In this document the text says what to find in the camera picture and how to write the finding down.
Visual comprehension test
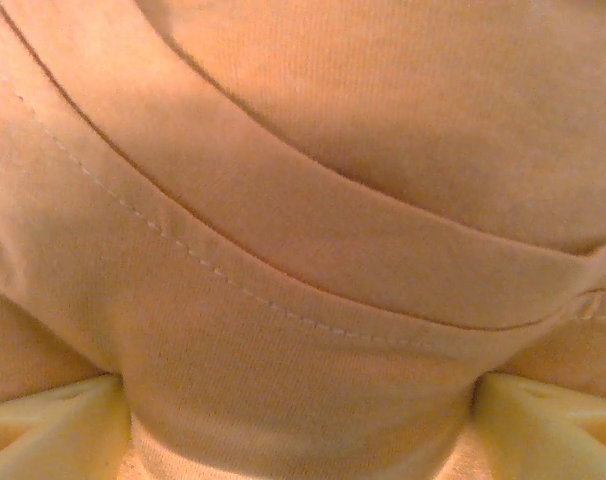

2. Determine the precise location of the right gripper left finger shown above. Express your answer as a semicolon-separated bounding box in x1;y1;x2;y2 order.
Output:
0;374;133;480

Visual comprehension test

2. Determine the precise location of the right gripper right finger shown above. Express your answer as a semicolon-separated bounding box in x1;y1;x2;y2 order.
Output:
474;372;606;480

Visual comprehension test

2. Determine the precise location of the yellow printed t-shirt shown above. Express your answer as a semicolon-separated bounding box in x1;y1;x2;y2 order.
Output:
0;0;606;480

